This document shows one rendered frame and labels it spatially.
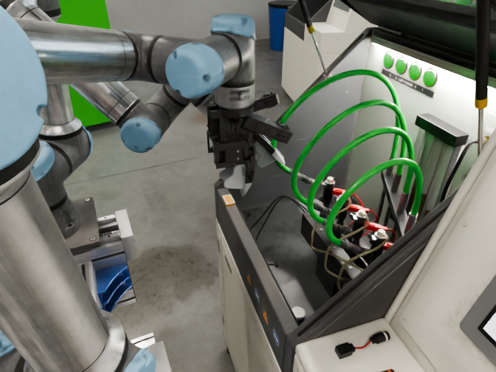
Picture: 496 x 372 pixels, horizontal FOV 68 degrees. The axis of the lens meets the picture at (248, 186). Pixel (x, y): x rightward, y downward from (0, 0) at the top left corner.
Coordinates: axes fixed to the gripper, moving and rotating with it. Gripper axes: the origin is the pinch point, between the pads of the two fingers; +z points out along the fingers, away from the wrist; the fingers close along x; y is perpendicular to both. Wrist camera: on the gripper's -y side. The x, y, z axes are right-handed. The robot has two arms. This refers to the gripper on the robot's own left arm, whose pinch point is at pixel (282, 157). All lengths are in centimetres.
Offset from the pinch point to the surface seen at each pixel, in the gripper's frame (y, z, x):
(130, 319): 124, 32, -74
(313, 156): -5.1, 21.9, -40.2
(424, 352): 4, 37, 37
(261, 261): 24.0, 16.6, 3.2
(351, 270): 7.0, 31.2, 11.8
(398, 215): -11.1, 30.4, 8.3
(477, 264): -13.8, 25.3, 39.2
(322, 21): -102, 31, -317
